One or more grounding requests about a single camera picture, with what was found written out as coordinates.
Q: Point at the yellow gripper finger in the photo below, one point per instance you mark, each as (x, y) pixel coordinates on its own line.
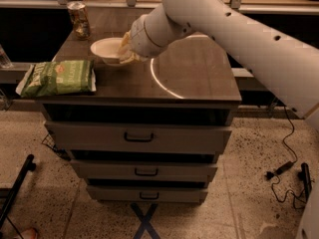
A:
(125, 44)
(130, 57)

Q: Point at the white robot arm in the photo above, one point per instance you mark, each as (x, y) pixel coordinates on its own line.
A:
(287, 67)

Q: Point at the green jalapeno chip bag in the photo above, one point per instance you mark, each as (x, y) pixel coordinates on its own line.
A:
(57, 78)

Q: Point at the gold beverage can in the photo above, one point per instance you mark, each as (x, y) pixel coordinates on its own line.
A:
(79, 18)

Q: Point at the grey drawer cabinet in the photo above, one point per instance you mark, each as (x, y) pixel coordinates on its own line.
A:
(186, 97)

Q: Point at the black stand leg left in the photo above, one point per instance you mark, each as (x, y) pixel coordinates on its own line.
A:
(9, 194)

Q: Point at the black stand leg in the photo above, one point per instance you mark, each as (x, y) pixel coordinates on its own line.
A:
(9, 194)
(304, 175)

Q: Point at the orange shoe tip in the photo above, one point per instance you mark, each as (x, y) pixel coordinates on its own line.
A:
(30, 233)

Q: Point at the black stand leg right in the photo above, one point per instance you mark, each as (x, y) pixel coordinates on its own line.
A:
(304, 175)

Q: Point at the top drawer black handle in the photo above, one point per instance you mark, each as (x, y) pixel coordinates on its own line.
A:
(134, 138)

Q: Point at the drawer black handle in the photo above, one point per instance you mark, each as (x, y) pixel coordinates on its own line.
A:
(134, 138)
(146, 172)
(149, 196)

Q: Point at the middle drawer black handle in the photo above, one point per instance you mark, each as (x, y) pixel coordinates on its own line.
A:
(146, 172)

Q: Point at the black wire basket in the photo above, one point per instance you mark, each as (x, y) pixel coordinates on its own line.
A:
(49, 142)

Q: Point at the bottom drawer black handle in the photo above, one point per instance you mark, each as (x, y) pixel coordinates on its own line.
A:
(149, 196)

